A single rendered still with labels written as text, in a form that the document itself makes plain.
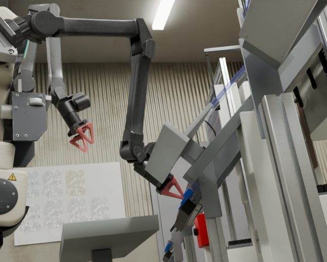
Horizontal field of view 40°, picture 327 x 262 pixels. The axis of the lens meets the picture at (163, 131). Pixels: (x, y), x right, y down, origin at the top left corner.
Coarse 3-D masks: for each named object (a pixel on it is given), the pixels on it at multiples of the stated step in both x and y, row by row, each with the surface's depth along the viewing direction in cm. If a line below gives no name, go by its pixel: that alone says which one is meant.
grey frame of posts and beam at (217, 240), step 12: (240, 0) 245; (324, 12) 154; (324, 24) 152; (324, 36) 151; (324, 48) 152; (216, 228) 128; (192, 240) 198; (216, 240) 125; (192, 252) 196; (216, 252) 124
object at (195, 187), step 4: (188, 184) 144; (192, 184) 140; (196, 184) 138; (192, 188) 144; (196, 188) 141; (200, 192) 142; (196, 196) 149; (180, 204) 174; (200, 204) 155; (196, 208) 163; (196, 212) 167; (176, 216) 199; (192, 216) 177; (192, 220) 184; (188, 224) 195
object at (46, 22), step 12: (36, 12) 136; (48, 12) 137; (36, 24) 134; (48, 24) 137; (60, 24) 139; (72, 24) 144; (84, 24) 147; (96, 24) 149; (108, 24) 152; (120, 24) 155; (132, 24) 158; (144, 24) 160; (48, 36) 138; (60, 36) 145; (84, 36) 150; (96, 36) 152; (108, 36) 155; (120, 36) 158; (132, 36) 161; (144, 36) 159; (132, 48) 163
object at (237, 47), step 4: (208, 48) 189; (212, 48) 189; (216, 48) 189; (220, 48) 189; (224, 48) 190; (228, 48) 190; (232, 48) 190; (236, 48) 190; (240, 48) 190; (204, 52) 189; (208, 52) 189; (212, 52) 190; (216, 52) 190
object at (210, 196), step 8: (240, 8) 227; (240, 16) 225; (240, 24) 225; (208, 168) 132; (200, 176) 131; (208, 176) 132; (200, 184) 131; (208, 184) 131; (216, 184) 131; (208, 192) 130; (216, 192) 130; (320, 192) 151; (208, 200) 129; (216, 200) 129; (208, 208) 128; (216, 208) 128; (208, 216) 127; (216, 216) 127; (184, 232) 203; (192, 232) 203; (184, 248) 200
